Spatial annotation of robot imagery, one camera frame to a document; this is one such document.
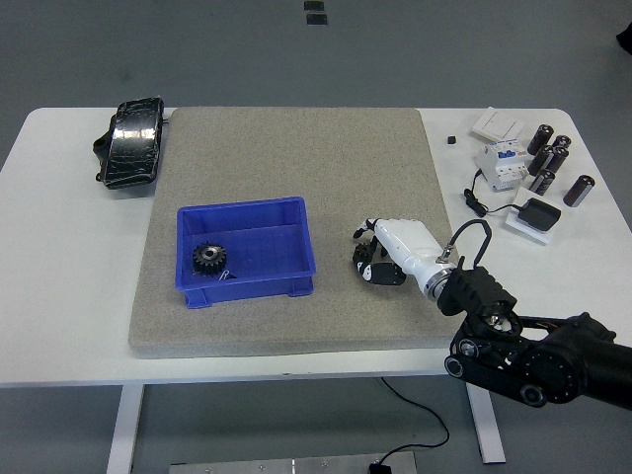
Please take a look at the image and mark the blue plastic box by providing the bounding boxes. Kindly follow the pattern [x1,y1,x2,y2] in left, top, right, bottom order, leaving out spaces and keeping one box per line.
[176,195,317,307]

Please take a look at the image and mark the large black gear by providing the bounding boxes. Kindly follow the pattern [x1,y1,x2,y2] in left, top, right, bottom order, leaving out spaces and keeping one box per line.
[191,241,230,277]

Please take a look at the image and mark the black power adapter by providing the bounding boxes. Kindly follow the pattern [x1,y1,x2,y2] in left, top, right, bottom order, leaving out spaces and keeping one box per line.
[517,197,563,232]

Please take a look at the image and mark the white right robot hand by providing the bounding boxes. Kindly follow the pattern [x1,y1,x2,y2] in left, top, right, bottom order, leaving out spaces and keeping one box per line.
[351,216,453,288]

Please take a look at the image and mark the white table leg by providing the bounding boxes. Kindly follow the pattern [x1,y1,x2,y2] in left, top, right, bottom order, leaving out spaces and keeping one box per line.
[463,382,508,464]
[106,384,145,474]

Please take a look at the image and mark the black object at room edge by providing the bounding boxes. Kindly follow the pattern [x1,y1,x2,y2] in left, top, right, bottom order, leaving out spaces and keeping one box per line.
[615,18,632,63]

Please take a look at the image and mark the metal base plate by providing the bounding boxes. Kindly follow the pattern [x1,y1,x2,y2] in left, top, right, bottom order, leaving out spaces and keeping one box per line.
[170,451,419,474]

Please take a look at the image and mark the grey-brown mat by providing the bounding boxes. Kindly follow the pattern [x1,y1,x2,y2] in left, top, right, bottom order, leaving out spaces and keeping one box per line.
[126,106,478,359]

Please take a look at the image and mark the white wall switch plate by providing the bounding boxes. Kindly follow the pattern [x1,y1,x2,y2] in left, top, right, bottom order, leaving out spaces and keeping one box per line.
[470,106,525,141]

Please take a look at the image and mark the white circuit breaker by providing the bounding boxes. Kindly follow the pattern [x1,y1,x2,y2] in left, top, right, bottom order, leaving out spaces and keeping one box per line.
[474,138,530,194]

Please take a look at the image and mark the black tape-wrapped device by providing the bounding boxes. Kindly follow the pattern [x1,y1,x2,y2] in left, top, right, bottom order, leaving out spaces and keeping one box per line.
[92,96,165,192]

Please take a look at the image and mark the white flat panel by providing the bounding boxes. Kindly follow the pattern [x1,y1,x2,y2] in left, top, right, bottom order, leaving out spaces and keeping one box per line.
[504,187,553,247]

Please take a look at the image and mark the black floor cable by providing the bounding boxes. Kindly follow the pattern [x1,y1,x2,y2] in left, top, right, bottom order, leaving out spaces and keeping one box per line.
[379,377,450,465]

